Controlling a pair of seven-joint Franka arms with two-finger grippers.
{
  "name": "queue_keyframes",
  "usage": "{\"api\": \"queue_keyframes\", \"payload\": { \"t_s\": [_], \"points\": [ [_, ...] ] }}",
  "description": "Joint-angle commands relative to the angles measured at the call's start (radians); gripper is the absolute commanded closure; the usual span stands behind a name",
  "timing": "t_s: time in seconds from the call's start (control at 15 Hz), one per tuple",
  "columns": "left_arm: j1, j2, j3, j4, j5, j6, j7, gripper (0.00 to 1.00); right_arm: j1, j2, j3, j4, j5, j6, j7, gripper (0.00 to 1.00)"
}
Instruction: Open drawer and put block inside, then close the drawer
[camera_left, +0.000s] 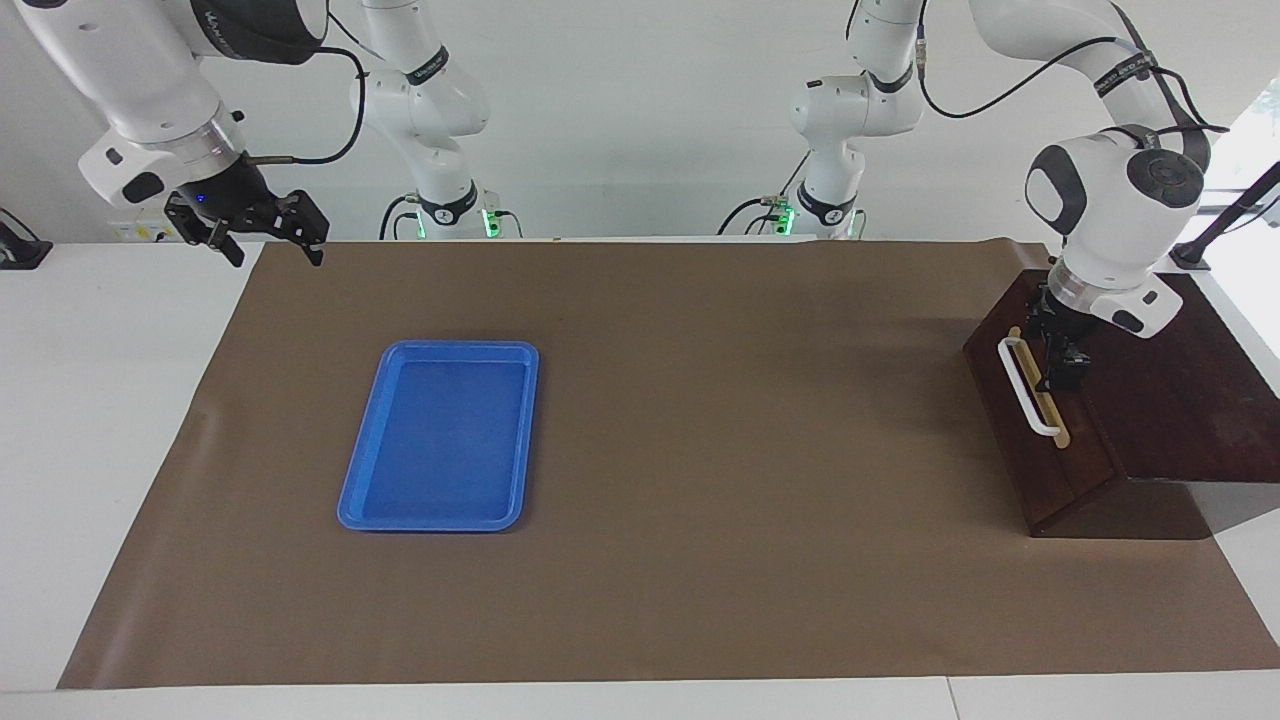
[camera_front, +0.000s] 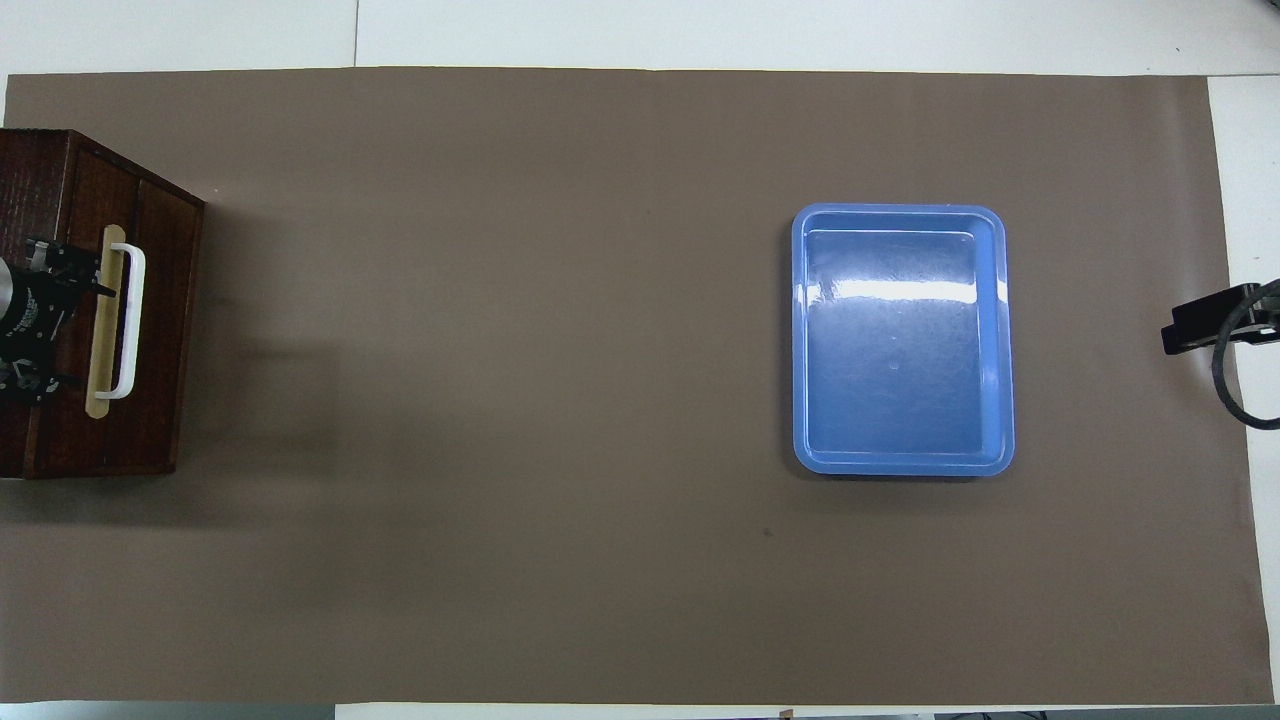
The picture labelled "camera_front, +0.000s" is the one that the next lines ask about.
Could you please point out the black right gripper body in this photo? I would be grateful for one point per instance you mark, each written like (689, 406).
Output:
(1265, 312)

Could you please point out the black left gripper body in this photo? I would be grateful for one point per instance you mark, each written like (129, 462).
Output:
(35, 320)

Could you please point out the dark wooden cabinet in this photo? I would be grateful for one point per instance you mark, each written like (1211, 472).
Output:
(160, 420)

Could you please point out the blue plastic tray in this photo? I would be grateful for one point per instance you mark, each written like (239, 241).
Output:
(900, 400)

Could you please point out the brown paper table mat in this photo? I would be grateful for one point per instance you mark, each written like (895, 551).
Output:
(500, 400)

